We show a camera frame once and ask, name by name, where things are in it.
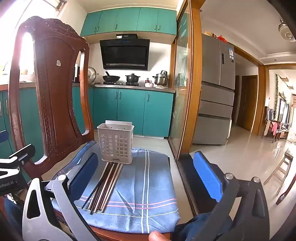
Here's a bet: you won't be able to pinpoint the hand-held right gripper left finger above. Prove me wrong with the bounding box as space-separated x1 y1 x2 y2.
22 152 102 241

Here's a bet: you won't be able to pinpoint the blue striped cloth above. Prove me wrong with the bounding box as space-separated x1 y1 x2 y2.
52 140 181 234

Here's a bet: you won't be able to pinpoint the clothes on distant chairs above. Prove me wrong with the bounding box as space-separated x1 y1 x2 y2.
263 106 290 142

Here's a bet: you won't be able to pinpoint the brown wooden door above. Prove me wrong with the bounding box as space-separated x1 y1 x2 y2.
238 75 258 133

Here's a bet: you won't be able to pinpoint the wooden stool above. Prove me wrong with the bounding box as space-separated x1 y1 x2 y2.
263 148 296 186

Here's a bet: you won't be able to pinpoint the black range hood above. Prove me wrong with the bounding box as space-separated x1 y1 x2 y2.
99 34 151 71

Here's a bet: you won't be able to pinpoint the grey refrigerator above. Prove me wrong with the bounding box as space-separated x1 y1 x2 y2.
192 33 236 146

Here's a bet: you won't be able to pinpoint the stainless steel pot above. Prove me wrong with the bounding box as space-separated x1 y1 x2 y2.
152 70 170 86

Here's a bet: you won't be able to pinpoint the teal lower cabinets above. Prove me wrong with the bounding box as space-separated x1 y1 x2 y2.
0 84 176 183

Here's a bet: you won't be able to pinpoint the wooden framed glass sliding door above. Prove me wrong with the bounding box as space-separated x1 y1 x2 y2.
168 0 203 161

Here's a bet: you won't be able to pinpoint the gas stove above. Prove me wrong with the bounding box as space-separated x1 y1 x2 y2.
97 81 142 87

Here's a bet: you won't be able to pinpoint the white plastic utensil basket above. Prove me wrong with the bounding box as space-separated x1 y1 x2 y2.
97 120 135 164

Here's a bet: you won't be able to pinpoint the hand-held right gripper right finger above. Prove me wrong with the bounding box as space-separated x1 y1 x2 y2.
193 151 270 241

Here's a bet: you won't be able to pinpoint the round ceiling lamp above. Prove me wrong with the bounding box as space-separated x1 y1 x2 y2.
278 19 296 42

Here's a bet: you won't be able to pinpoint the teal upper cabinets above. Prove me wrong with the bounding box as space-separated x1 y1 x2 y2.
80 7 177 37

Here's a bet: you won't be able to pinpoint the glass pot lid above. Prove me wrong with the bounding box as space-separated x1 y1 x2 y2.
88 67 98 84

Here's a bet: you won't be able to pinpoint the person's leg in jeans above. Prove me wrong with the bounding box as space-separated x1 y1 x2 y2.
172 211 234 241

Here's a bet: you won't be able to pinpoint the person's right hand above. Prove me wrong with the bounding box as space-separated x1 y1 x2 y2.
148 231 172 241

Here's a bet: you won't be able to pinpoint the green wall garland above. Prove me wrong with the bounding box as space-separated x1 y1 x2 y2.
274 74 287 124

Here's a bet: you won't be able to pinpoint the bundle of chopsticks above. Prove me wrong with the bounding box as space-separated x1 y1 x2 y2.
81 162 123 215

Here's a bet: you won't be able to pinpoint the black wok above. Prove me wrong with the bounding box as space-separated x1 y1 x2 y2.
102 71 121 83

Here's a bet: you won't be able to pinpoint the carved wooden chair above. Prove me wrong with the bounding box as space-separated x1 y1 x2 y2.
8 16 172 241

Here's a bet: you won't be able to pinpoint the teal cabinets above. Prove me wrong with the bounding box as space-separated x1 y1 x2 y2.
0 84 176 183
80 7 177 37

